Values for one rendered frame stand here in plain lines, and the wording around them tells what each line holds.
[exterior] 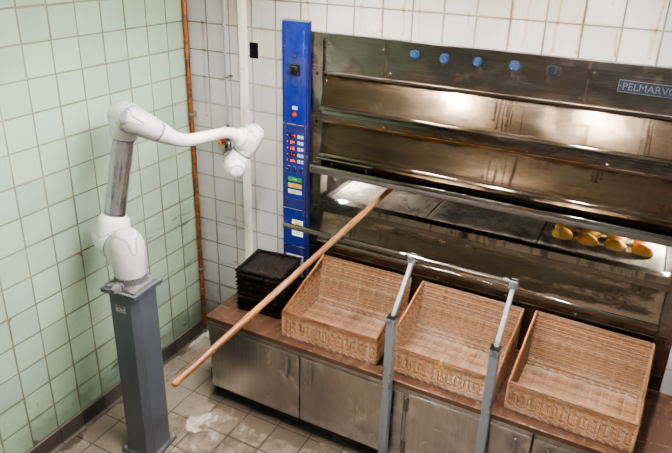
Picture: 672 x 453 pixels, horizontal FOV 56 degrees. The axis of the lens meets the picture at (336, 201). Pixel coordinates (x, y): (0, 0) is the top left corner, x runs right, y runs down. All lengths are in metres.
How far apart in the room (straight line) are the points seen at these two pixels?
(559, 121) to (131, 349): 2.28
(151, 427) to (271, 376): 0.66
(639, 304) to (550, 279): 0.41
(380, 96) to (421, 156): 0.37
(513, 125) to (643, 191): 0.63
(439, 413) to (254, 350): 1.06
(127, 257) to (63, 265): 0.51
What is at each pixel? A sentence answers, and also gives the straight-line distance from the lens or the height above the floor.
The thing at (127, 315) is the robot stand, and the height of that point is 0.88.
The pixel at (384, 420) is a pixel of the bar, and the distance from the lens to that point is 3.32.
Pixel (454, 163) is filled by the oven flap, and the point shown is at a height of 1.53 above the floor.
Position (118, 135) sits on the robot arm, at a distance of 3.11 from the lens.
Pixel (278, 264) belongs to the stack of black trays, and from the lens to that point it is 3.64.
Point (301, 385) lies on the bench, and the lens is 3.54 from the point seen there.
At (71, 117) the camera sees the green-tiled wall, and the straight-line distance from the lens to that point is 3.33.
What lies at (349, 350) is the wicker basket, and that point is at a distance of 3.32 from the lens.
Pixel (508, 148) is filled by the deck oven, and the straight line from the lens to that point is 3.12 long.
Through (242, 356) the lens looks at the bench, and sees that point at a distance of 3.68.
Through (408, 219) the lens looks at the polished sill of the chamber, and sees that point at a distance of 3.40.
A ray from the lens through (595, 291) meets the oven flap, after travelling 3.31.
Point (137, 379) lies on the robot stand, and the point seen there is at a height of 0.51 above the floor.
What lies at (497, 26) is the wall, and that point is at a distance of 3.03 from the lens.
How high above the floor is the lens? 2.57
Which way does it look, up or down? 23 degrees down
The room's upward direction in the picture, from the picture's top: 2 degrees clockwise
